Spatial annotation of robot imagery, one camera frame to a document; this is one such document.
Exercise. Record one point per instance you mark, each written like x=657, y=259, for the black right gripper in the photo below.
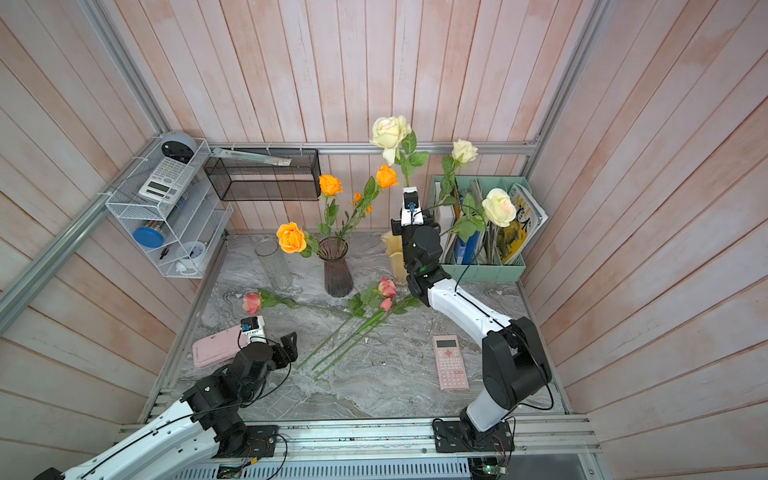
x=433, y=228

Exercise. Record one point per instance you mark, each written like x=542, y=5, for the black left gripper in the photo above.
x=291, y=350

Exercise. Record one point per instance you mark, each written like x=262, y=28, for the pink rose bud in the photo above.
x=344, y=348

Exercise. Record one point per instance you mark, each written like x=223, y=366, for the orange carnation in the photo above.
x=362, y=207

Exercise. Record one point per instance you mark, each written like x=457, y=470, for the cream rose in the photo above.
x=399, y=145
x=495, y=208
x=463, y=153

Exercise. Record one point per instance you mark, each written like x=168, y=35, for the orange rose large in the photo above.
x=294, y=240

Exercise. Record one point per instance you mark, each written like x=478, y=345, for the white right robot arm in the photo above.
x=514, y=363

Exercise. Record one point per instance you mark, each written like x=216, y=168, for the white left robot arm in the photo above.
x=205, y=423

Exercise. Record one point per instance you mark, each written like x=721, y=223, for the yellow ruffled vase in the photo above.
x=394, y=251

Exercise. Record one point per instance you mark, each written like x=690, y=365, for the pink heart-shaped box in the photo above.
x=216, y=348

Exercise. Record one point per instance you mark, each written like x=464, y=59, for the blue folder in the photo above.
x=464, y=250

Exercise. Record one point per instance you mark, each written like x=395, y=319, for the mint green file organizer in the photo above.
x=486, y=265

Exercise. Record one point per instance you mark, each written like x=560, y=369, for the dark purple glass vase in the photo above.
x=338, y=280

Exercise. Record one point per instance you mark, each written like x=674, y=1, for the clear glass vase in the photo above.
x=274, y=264

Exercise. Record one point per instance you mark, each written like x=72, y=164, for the yellow cover magazine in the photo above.
x=530, y=216

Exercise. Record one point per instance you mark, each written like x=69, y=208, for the pink calculator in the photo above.
x=450, y=365

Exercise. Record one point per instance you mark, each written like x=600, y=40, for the white mug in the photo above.
x=193, y=253

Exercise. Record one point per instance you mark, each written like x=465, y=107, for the blue lidded jar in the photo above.
x=150, y=234

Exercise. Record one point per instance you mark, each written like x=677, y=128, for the white desk calculator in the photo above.
x=167, y=181

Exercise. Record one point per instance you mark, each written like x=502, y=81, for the round grey speaker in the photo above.
x=178, y=146

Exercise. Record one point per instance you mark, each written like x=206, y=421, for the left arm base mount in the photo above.
x=248, y=441

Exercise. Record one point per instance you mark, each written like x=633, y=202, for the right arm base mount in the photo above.
x=460, y=436

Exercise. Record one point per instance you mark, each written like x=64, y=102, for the white wire wall shelf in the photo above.
x=198, y=215

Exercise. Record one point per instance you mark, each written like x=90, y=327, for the black mesh wall basket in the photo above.
x=264, y=174

